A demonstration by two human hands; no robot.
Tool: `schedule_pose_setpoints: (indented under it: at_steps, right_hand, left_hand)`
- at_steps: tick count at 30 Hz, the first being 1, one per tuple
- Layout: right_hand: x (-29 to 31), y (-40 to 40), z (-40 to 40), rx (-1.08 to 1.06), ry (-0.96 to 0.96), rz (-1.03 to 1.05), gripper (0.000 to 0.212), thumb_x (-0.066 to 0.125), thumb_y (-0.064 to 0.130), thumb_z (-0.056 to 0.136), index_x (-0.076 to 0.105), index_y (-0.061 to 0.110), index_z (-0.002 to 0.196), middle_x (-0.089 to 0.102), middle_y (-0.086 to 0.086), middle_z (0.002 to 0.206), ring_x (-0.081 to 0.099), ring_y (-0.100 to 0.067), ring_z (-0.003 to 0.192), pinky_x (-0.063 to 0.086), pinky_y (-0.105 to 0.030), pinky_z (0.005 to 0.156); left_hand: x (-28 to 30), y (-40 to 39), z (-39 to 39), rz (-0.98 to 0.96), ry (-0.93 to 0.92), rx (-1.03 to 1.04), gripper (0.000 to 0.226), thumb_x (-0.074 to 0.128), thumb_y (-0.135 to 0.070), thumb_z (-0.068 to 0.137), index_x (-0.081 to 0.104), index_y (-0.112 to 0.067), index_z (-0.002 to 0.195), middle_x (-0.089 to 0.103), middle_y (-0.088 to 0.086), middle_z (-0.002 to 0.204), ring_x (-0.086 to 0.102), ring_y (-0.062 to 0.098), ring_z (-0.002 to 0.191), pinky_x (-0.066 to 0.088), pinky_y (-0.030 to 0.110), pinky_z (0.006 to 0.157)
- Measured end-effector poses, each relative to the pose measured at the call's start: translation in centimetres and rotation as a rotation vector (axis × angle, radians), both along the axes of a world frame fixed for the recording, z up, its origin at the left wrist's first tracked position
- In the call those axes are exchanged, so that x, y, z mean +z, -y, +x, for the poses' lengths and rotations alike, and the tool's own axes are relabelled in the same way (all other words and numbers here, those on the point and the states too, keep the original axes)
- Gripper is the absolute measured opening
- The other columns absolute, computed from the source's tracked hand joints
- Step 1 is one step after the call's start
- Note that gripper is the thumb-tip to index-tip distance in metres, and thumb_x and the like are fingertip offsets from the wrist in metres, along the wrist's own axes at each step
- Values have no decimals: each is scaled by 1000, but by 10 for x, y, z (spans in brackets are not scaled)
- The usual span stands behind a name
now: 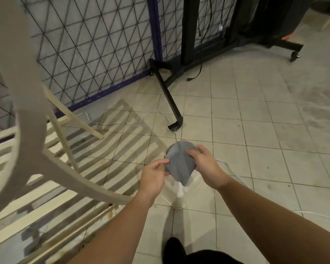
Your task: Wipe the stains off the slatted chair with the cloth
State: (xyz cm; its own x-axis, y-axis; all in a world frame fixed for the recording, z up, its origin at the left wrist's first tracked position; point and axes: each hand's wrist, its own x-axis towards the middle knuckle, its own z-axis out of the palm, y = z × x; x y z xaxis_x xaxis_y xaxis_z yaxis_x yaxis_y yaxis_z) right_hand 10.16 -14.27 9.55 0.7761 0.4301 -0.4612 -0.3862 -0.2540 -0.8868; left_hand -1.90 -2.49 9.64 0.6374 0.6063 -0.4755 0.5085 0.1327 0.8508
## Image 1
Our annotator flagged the person's right hand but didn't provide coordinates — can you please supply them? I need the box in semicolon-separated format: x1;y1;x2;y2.
186;144;233;190

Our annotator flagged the person's left hand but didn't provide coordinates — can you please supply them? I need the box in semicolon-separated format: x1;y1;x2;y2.
138;158;171;202

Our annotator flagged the grey cloth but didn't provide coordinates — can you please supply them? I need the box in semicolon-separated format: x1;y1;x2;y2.
164;140;199;187

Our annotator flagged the person's right forearm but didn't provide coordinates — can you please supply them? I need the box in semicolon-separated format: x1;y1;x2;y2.
216;177;330;264

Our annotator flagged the person's left forearm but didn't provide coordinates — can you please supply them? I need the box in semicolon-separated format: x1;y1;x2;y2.
68;191;162;264

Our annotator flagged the white translucent fabric piece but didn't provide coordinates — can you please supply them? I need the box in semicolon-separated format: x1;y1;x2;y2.
161;173;204;210

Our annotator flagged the black wheeled stand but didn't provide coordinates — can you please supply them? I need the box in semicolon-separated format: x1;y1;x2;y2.
149;0;231;132

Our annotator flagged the person's black clothing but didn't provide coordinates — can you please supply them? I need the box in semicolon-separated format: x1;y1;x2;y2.
162;237;246;264

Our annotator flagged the large blue framed mesh panel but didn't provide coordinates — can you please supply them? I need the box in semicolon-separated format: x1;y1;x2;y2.
0;0;163;135

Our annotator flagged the narrow blue framed mesh panel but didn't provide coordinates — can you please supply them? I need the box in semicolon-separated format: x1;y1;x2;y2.
157;0;237;54

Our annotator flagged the black wheeled equipment cart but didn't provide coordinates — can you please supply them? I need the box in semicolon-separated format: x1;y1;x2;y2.
231;0;305;63

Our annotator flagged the white cable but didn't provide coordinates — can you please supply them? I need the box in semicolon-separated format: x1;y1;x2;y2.
62;108;330;235

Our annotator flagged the black power cable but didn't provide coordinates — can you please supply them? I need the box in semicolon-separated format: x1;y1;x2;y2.
186;0;203;82

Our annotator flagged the cream metal slatted frame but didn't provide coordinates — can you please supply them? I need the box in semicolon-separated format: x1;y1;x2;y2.
0;0;133;264

